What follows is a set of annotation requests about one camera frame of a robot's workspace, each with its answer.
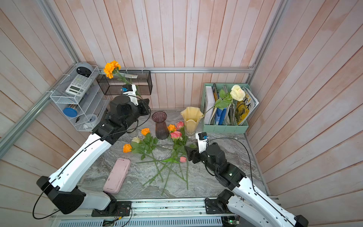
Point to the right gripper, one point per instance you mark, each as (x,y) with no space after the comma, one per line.
(194,152)

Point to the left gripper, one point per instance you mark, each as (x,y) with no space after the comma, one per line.
(143,103)

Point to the pink rose flower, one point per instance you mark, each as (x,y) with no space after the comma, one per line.
(176,137)

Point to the orange marigold flower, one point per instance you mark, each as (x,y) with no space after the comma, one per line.
(111,68)

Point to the cream white rose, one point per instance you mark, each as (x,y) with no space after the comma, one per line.
(224,99)

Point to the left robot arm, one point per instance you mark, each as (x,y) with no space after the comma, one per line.
(61,186)

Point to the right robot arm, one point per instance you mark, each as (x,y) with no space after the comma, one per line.
(241,196)

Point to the pink tulip flower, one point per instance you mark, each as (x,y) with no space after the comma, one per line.
(169,160)

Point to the purple glass vase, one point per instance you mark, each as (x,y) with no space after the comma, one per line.
(162,131)

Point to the small orange rose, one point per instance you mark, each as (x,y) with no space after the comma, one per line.
(145,131)

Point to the pink rose near vase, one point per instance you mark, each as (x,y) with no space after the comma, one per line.
(180,125)

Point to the orange rose by vase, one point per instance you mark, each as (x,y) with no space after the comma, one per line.
(172,128)

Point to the yellow glass vase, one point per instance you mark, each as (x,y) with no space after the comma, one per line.
(191,117)

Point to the large orange rose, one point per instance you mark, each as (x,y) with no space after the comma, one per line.
(144,150)

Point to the green file organizer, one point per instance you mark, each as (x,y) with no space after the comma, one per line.
(223,120)

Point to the white calculator on shelf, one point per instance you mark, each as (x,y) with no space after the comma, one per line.
(79,86)

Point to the yellow magazine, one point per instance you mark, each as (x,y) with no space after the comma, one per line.
(245,107)

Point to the round black white device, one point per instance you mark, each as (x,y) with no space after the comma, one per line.
(84,69)

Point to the blue lid jar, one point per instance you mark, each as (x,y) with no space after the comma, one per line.
(71,111)

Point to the pink pencil case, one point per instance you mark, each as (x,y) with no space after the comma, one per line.
(117,176)

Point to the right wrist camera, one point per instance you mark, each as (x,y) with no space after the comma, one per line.
(202,139)

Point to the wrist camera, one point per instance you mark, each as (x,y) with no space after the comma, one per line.
(202,139)
(130,90)

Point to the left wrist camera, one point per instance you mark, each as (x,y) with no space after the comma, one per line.
(130,90)

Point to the black wire basket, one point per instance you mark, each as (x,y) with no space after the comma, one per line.
(142,80)

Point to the white wire shelf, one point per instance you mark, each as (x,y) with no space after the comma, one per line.
(93,102)

